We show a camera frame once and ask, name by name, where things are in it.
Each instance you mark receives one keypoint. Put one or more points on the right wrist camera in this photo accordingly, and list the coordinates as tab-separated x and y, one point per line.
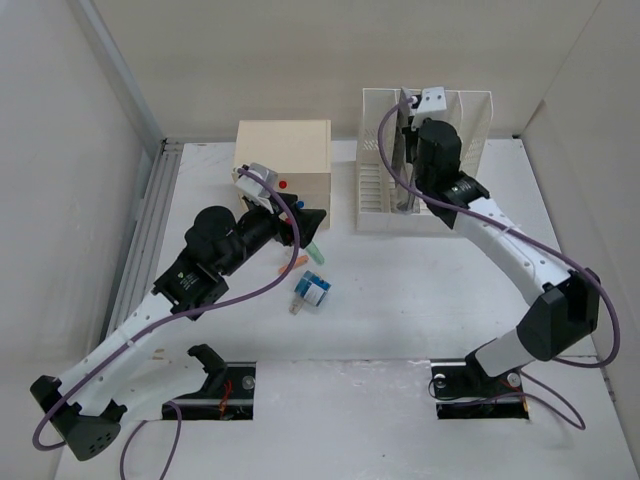
430	104

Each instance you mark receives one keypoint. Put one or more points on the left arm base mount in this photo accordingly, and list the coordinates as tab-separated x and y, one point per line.
225	394

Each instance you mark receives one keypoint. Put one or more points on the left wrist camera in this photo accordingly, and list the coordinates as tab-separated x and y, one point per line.
255	183

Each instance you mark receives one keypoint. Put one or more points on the green translucent case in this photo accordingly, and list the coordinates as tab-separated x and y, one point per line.
315	254

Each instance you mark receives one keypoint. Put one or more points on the white file organizer rack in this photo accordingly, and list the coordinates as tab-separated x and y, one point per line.
447	150

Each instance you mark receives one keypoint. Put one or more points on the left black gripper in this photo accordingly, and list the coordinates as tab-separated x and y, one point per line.
283	230

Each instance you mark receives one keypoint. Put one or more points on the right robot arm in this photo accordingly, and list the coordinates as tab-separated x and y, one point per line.
563	303

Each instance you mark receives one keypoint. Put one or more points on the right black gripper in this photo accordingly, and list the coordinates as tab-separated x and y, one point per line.
411	131

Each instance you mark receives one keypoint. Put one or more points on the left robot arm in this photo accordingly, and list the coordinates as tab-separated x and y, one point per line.
85	408

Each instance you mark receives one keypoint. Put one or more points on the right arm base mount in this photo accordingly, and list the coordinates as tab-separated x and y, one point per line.
463	393

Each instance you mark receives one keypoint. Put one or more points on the grey setup guide booklet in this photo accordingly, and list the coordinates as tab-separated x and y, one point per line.
402	161

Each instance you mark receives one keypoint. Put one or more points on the orange translucent case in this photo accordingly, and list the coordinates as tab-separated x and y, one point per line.
300	261

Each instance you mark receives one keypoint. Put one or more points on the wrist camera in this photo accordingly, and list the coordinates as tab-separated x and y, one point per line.
430	104
255	183

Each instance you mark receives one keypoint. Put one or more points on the aluminium frame rail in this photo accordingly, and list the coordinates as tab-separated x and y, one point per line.
156	177

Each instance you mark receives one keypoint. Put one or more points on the blue gel jar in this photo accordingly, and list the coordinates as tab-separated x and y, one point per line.
312	288

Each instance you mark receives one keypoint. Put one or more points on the cream drawer cabinet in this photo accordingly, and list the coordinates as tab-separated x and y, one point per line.
299	151

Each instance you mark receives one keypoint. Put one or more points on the white plastic strip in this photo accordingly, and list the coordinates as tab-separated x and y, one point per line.
296	305

